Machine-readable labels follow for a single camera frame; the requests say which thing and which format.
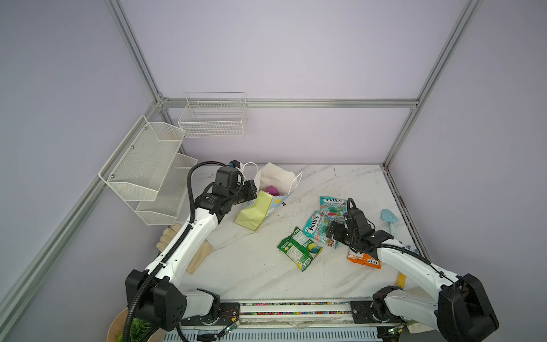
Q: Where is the teal Fox's candy bag front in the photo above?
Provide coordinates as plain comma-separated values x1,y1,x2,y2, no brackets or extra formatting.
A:
303,211,338,249

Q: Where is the teal fox's candy bag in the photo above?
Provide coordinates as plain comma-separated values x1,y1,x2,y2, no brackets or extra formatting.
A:
303,211,338,249
320,196,347,219

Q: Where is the purple grape candy bag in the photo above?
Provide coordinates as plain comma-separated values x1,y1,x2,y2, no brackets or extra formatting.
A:
264,185,281,197

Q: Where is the white paper gift bag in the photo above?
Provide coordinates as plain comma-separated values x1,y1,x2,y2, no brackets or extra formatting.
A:
234,162,302,232

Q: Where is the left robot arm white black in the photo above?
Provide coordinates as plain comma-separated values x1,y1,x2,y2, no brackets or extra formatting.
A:
122,160,257,341

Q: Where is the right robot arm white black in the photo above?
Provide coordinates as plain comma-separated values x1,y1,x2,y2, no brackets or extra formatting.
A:
326,207,499,341

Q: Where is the teal Fox's candy bag rear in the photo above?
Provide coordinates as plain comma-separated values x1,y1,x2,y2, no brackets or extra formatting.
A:
320,196,347,219

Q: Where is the orange Fox's candy bag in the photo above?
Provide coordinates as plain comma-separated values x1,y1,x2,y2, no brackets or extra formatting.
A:
347,249,382,269

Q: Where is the green snack bag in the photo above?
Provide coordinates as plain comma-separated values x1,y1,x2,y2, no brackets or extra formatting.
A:
277,227,323,272

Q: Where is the blue toy shovel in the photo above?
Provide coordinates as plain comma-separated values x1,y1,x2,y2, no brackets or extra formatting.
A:
380,209,398,238

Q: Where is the white mesh shelf lower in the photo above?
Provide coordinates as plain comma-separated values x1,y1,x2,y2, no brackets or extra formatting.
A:
135,153,197,226

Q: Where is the white mesh shelf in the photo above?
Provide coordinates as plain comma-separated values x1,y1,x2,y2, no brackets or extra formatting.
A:
98,116,185,202
135,153,197,226

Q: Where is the beige work glove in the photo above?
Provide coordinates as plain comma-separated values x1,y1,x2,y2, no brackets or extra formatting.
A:
156,223,182,252

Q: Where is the white mesh shelf upper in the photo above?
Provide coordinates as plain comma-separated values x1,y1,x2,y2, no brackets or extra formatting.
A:
98,116,185,202

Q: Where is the potted green plant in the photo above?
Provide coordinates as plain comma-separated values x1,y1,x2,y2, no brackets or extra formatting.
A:
105,307,168,342

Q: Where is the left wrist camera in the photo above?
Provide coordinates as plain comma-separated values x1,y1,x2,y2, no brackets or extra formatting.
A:
229,160,241,169

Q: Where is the white wire basket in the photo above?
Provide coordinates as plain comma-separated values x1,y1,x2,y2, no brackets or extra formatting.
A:
178,92,248,138

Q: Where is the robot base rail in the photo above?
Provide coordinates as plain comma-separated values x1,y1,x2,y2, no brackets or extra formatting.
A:
162,298,462,342

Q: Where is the aluminium frame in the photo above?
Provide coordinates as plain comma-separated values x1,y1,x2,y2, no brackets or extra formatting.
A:
0,0,486,342

